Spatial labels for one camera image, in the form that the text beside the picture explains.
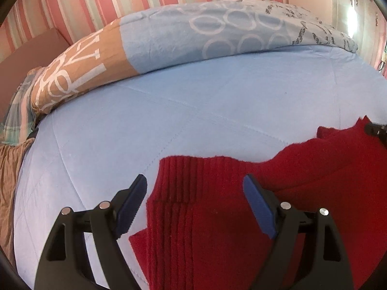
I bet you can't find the brown garment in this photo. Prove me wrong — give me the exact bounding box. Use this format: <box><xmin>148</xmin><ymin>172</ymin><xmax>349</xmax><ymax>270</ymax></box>
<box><xmin>0</xmin><ymin>139</ymin><xmax>36</xmax><ymax>262</ymax></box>

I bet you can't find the red knitted sweater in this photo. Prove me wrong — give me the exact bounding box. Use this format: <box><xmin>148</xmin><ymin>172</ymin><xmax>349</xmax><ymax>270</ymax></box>
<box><xmin>128</xmin><ymin>115</ymin><xmax>387</xmax><ymax>290</ymax></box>

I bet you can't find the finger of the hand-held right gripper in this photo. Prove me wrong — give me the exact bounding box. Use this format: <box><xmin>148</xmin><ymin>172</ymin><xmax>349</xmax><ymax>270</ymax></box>
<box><xmin>364</xmin><ymin>122</ymin><xmax>387</xmax><ymax>143</ymax></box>

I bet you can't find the light blue quilted bed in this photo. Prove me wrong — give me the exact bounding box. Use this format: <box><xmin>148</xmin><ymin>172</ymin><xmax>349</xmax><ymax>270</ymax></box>
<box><xmin>14</xmin><ymin>44</ymin><xmax>387</xmax><ymax>290</ymax></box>

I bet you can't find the plaid pillow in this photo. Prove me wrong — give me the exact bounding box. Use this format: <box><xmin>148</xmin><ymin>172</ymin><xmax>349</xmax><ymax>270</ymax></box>
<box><xmin>2</xmin><ymin>68</ymin><xmax>46</xmax><ymax>145</ymax></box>

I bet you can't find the pink headboard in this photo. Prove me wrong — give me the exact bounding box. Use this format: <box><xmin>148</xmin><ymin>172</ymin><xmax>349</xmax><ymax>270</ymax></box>
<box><xmin>0</xmin><ymin>27</ymin><xmax>74</xmax><ymax>124</ymax></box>

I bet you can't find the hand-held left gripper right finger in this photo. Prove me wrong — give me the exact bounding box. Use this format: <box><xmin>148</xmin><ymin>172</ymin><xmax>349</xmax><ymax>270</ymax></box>
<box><xmin>243</xmin><ymin>174</ymin><xmax>354</xmax><ymax>290</ymax></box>

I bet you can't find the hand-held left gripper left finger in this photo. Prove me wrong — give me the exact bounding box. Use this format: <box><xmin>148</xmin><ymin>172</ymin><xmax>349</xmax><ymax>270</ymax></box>
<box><xmin>34</xmin><ymin>174</ymin><xmax>148</xmax><ymax>290</ymax></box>

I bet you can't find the white wardrobe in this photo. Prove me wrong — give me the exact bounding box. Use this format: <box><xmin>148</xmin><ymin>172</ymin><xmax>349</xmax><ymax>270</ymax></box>
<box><xmin>333</xmin><ymin>0</ymin><xmax>387</xmax><ymax>74</ymax></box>

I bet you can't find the folded blue patterned duvet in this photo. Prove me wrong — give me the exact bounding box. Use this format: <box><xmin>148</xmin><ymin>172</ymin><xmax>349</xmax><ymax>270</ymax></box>
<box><xmin>30</xmin><ymin>0</ymin><xmax>359</xmax><ymax>116</ymax></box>

